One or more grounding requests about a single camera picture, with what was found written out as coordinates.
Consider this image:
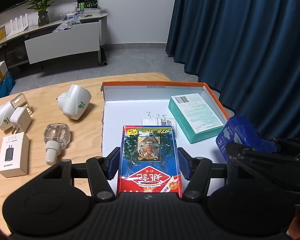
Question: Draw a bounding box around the red playing card box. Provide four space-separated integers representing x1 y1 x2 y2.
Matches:
116 126 183 197

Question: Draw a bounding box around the teal white carton box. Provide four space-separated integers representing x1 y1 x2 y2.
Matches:
168 93 224 144

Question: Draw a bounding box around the clear liquid refill bottle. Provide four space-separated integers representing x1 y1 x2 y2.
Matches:
44 123 71 166

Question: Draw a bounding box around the blue plastic case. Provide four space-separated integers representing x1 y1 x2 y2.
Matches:
216 116 267 161

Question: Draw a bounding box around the white plug-in vaporizer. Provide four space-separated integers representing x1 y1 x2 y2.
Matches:
56 85 91 120

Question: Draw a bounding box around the white charger retail box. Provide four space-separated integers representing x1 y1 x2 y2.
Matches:
0 132 30 178

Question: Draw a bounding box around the white usb charger cube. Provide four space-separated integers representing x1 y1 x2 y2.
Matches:
10 107 32 134

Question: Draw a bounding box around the white vaporizer with clear bottle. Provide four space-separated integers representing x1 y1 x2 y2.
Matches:
0 93 32 131

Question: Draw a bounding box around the white pill bottle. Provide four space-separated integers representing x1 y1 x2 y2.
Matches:
141 118 177 129

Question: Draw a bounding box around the orange white cardboard box lid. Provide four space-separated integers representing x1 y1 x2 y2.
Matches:
102 81 229 193

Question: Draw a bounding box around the blue plastic bag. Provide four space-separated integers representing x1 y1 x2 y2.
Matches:
0 73 15 98

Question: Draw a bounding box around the blue curtain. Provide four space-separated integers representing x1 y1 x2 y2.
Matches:
166 0 300 139

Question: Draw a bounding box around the white tv console cabinet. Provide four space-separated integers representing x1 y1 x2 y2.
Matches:
0 13 108 68

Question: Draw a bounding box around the white router with antennas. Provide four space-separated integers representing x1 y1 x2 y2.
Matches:
7 13 29 37

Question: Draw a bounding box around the black green display box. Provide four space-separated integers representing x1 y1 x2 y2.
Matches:
77 0 98 11

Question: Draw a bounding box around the potted green plant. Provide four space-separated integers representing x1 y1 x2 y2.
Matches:
26 0 54 27

